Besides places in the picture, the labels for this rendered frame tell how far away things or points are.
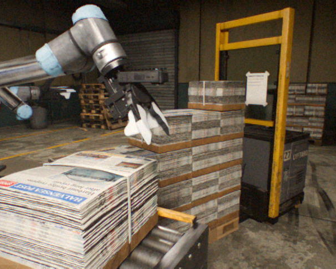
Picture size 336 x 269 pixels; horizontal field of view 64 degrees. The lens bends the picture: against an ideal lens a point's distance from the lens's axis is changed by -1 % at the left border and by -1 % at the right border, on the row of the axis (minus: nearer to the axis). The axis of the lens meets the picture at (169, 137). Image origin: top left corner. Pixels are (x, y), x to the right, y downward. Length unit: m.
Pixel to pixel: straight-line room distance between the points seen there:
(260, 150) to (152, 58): 7.16
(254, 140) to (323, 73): 5.42
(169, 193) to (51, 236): 1.27
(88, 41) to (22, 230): 0.46
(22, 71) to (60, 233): 0.48
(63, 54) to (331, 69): 7.57
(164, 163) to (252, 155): 1.24
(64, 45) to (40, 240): 0.45
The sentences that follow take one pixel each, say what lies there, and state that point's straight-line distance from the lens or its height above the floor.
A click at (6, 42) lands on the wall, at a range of 8.97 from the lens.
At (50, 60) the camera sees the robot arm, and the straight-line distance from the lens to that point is 0.72.
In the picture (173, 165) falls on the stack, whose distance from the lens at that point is 1.82.
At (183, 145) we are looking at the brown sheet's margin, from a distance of 1.84.
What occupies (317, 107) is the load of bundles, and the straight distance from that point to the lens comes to 6.36.
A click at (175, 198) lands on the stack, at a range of 1.90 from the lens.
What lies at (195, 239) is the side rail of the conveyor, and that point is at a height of 0.80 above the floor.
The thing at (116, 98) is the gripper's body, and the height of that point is 1.23.
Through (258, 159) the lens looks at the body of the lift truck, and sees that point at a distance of 2.77.
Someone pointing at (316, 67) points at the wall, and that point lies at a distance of 7.99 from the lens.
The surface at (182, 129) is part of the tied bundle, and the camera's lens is 1.82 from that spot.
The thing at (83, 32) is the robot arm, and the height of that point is 1.38.
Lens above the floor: 1.26
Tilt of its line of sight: 11 degrees down
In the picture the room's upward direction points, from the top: straight up
